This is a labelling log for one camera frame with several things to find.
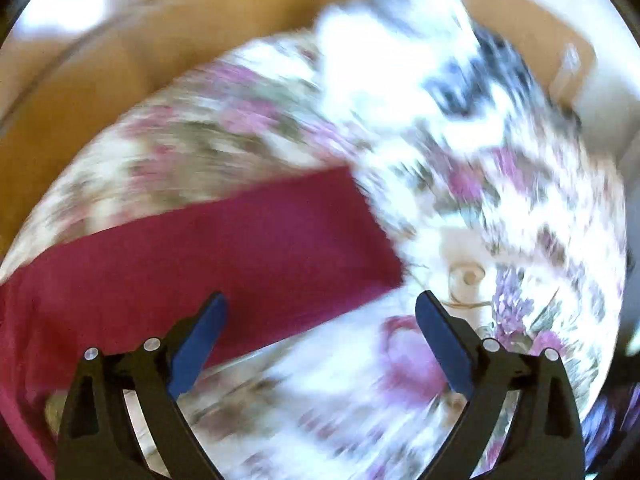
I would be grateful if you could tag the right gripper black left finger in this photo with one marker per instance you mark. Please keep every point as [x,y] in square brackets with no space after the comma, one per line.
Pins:
[121,419]

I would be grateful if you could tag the dark red knit garment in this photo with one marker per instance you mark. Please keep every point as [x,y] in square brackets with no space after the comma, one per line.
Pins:
[289,255]

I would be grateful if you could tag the floral quilted bedspread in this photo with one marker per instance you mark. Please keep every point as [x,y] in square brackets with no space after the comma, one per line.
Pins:
[526,240]

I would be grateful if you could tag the white floral pillow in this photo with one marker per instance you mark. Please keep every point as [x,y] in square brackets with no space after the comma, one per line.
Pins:
[424,66]

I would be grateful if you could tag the wooden nightstand with white handles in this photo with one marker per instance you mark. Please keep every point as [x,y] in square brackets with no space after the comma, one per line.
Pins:
[558,55]

